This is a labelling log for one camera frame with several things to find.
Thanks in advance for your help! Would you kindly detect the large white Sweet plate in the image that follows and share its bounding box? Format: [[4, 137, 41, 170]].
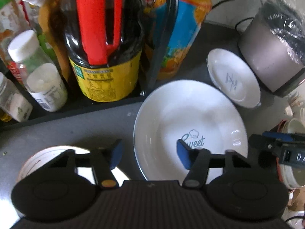
[[133, 80, 248, 182]]

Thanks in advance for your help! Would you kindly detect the small white Bakery plate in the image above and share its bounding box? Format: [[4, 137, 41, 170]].
[[206, 48, 261, 108]]

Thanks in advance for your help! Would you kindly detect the black metal shelf rack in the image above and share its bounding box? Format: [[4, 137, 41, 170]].
[[1, 0, 179, 131]]

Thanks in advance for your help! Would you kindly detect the grey rice cooker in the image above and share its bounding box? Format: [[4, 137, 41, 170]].
[[238, 0, 304, 97]]

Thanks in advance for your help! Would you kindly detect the white cap seasoning jar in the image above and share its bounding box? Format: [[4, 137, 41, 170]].
[[7, 30, 68, 112]]

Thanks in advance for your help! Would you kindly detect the small clear spice jar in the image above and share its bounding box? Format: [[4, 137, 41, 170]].
[[1, 73, 33, 122]]

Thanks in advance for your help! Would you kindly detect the dark soy sauce bottle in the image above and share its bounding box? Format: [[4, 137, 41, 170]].
[[62, 0, 144, 102]]

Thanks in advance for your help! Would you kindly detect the orange juice bottle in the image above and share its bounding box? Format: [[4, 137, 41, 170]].
[[158, 0, 212, 80]]

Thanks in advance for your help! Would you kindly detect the black power cable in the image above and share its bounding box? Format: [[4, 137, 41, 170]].
[[210, 0, 253, 33]]

